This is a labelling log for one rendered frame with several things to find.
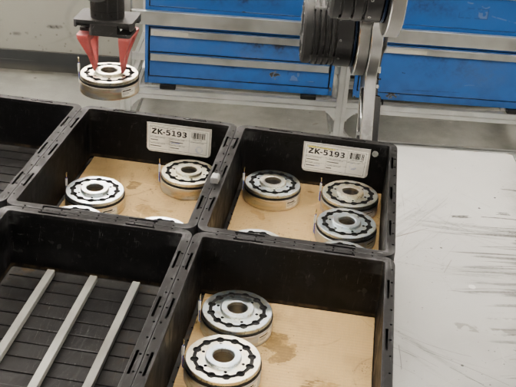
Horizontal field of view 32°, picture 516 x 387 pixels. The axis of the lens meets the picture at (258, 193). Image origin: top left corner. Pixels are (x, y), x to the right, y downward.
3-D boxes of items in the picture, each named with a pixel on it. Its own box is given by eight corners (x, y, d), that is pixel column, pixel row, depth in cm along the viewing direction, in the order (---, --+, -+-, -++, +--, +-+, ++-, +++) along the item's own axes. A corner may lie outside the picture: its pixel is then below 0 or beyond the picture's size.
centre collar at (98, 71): (99, 67, 160) (99, 63, 159) (126, 69, 159) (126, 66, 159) (91, 76, 155) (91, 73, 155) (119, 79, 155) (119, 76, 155)
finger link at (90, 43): (117, 79, 154) (116, 26, 150) (77, 75, 155) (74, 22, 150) (127, 65, 160) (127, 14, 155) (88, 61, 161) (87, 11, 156)
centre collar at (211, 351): (208, 344, 122) (208, 341, 122) (243, 349, 121) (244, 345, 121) (201, 368, 118) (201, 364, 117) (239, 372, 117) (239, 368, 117)
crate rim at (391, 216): (237, 135, 171) (238, 124, 169) (395, 154, 168) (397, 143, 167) (194, 243, 136) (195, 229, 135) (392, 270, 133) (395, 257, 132)
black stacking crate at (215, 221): (235, 180, 175) (239, 127, 170) (388, 200, 172) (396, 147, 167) (193, 295, 140) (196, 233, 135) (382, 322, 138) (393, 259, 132)
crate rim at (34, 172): (84, 115, 173) (84, 104, 172) (237, 135, 171) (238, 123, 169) (3, 216, 138) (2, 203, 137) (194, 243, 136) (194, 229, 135)
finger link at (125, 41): (130, 80, 154) (129, 27, 149) (90, 76, 155) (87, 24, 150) (140, 66, 160) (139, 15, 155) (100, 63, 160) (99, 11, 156)
